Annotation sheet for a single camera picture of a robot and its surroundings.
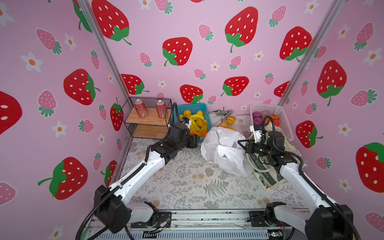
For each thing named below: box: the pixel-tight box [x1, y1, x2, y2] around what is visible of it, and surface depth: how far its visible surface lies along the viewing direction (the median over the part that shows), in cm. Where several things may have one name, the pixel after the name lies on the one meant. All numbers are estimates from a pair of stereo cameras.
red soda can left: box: [134, 99, 149, 118], surface depth 93 cm
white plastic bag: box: [201, 127, 253, 178], surface depth 72 cm
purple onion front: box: [253, 117, 263, 126], surface depth 113 cm
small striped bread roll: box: [226, 115, 236, 126], surface depth 117 cm
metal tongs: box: [215, 111, 234, 121], surface depth 122 cm
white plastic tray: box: [209, 110, 244, 133], surface depth 118 cm
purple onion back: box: [252, 111, 262, 118], surface depth 117 cm
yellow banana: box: [190, 111, 206, 121], surface depth 116 cm
